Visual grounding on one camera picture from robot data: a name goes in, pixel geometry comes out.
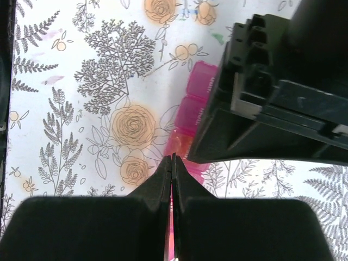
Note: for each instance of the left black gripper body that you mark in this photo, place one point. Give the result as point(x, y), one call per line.
point(281, 90)

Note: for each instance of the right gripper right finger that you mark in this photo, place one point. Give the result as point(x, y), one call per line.
point(210, 228)

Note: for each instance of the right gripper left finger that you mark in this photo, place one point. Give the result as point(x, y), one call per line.
point(132, 227)

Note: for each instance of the pink weekly pill organizer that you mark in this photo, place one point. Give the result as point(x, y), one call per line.
point(189, 116)

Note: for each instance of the floral table mat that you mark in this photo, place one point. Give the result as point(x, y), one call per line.
point(95, 88)

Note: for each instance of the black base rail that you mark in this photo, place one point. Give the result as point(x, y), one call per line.
point(7, 15)

